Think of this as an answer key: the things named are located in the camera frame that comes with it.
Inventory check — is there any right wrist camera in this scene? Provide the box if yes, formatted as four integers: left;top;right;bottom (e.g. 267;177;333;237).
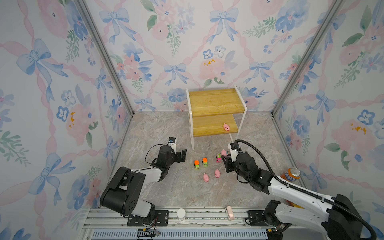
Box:
229;143;242;159

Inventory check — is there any pink eraser block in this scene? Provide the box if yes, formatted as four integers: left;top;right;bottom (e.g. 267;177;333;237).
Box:
226;206;235;221

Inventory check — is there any aluminium corner post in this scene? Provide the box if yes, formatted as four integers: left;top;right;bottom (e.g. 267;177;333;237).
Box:
74;0;135;117
271;0;345;117

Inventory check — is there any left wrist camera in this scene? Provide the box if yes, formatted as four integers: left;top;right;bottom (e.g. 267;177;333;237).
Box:
168;137;177;153

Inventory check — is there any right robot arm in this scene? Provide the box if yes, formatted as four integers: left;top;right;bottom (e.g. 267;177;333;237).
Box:
222;152;377;240

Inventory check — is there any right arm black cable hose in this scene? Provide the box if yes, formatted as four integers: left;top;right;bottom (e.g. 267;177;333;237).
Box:
233;139;377;240

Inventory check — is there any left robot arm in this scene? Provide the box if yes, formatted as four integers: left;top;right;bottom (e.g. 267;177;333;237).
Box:
100;144;187;226

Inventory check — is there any pink green toy truck left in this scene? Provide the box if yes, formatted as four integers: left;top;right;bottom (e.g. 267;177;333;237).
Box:
216;153;222;163

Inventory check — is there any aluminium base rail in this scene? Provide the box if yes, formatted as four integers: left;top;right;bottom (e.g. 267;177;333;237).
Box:
78;207;272;240

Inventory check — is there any pink toy pig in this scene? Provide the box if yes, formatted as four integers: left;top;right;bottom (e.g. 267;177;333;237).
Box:
203;173;210;183
215;169;221;179
223;124;231;132

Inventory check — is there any orange green toy truck left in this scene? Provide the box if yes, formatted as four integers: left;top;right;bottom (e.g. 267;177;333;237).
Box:
194;160;200;170

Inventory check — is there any orange green toy truck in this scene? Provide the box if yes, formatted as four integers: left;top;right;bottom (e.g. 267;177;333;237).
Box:
202;158;208;168
194;160;200;170

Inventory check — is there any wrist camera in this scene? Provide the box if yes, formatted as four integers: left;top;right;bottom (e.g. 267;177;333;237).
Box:
229;143;242;159
168;137;177;153

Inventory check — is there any aluminium corner post right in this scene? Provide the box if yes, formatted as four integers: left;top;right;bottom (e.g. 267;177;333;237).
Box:
271;0;345;117

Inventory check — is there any aluminium corner post left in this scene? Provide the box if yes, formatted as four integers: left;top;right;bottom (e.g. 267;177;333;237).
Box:
74;0;135;117

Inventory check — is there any white frame wooden shelf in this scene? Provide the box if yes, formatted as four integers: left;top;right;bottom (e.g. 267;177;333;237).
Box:
186;86;248;150

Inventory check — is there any pink teal toy truck right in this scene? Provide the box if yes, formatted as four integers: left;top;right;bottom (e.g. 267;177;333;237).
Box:
221;150;228;157

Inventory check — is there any white round cap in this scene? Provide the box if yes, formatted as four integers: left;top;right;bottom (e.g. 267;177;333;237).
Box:
177;208;186;221

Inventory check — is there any orange soda can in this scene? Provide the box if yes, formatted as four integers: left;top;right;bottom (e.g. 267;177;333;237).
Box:
281;168;301;183

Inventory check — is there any orange green toy truck right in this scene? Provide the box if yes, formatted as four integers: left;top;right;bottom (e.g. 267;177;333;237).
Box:
202;158;208;168

